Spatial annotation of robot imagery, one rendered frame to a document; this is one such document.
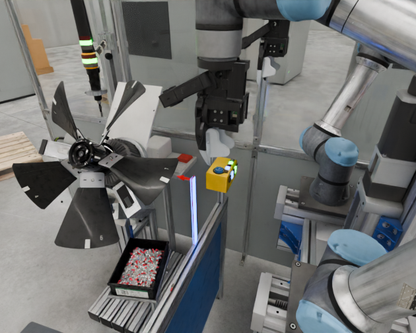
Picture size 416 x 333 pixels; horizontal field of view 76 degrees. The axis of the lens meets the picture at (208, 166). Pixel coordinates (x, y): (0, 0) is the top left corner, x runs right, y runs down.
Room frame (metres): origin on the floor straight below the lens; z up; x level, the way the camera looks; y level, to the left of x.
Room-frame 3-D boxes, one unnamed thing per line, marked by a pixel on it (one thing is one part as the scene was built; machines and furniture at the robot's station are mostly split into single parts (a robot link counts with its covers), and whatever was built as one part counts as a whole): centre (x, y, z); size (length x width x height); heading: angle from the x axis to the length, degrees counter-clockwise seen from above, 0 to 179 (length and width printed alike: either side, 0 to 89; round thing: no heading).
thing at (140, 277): (0.66, 0.26, 0.83); 0.19 x 0.14 x 0.04; 173
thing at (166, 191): (1.45, 0.28, 0.42); 0.04 x 0.04 x 0.83; 69
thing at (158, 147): (1.50, 0.34, 0.92); 0.17 x 0.16 x 0.11; 159
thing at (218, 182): (1.04, -0.07, 1.02); 0.16 x 0.10 x 0.11; 159
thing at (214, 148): (0.46, -0.01, 1.47); 0.06 x 0.03 x 0.09; 69
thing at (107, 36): (1.50, 0.52, 1.54); 0.10 x 0.07 x 0.09; 14
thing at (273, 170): (1.56, 0.11, 0.50); 2.59 x 0.03 x 0.91; 69
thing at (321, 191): (0.87, -0.50, 1.09); 0.15 x 0.15 x 0.10
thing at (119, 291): (0.66, 0.26, 0.85); 0.22 x 0.17 x 0.07; 173
